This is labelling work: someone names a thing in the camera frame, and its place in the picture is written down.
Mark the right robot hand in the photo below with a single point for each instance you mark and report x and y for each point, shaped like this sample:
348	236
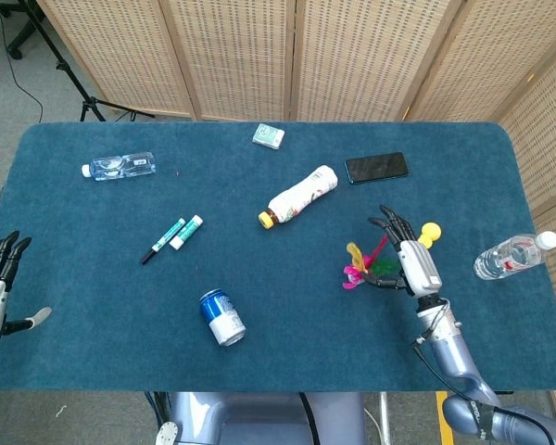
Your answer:
410	264

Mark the colourful feather shuttlecock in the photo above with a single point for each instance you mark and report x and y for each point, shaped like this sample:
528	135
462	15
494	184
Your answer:
363	264

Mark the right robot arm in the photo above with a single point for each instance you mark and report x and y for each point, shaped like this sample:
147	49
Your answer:
472	366

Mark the black tripod stand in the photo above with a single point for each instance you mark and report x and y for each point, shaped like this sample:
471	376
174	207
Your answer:
69	69

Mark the yellow rubber duck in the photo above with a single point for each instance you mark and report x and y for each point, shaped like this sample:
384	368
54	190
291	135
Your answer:
431	232

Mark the black smartphone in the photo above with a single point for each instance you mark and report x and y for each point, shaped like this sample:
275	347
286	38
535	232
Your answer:
376	167

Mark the clear round water bottle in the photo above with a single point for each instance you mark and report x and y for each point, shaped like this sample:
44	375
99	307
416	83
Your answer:
514	256

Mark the blue table mat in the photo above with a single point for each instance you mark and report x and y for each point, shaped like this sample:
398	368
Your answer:
120	301

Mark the white floral bottle yellow cap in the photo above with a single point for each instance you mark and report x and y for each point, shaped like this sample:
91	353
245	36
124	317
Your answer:
301	195

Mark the yellow floor tape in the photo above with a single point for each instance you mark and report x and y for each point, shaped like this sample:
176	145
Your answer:
442	408

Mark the clear square water bottle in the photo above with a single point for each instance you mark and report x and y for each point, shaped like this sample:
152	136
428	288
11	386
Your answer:
120	165

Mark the green white marker pen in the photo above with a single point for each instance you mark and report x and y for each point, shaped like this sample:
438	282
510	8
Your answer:
164	240

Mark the small white green box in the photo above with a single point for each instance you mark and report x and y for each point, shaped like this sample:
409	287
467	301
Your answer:
268	136

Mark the blue and white can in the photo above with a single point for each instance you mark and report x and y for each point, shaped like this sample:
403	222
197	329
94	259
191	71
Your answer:
222	317

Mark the green white glue stick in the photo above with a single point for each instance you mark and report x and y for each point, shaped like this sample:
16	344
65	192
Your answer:
185	232

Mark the grey blue robot torso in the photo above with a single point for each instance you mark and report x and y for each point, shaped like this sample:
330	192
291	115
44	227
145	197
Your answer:
259	419

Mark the black office chair base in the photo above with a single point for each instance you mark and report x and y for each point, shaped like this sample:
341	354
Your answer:
21	32

